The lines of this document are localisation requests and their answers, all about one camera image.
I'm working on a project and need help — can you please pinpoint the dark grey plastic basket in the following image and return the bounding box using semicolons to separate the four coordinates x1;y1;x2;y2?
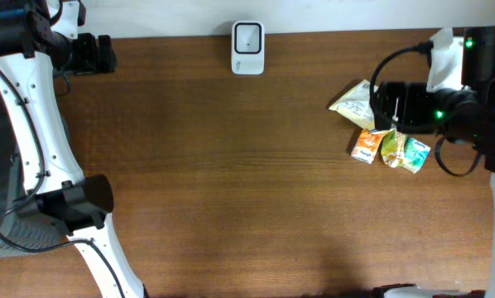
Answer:
0;96;62;258

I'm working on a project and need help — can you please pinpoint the green snack tube packet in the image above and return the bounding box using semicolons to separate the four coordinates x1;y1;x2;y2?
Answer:
381;130;408;168

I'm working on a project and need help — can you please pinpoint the white barcode scanner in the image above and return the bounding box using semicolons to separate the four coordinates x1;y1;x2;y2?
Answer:
231;21;265;75

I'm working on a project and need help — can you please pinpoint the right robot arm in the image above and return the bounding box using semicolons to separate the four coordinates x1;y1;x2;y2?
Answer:
369;26;495;297

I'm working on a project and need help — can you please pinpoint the teal tissue pack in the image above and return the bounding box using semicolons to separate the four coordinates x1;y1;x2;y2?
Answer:
402;137;430;174

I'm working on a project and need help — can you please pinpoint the beige snack bag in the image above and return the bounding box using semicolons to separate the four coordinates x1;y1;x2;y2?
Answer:
328;79;384;133

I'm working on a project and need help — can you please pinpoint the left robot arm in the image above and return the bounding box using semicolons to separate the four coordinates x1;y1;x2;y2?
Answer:
0;1;147;297

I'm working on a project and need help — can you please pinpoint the orange small carton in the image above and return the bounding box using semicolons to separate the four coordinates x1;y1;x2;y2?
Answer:
350;129;388;164

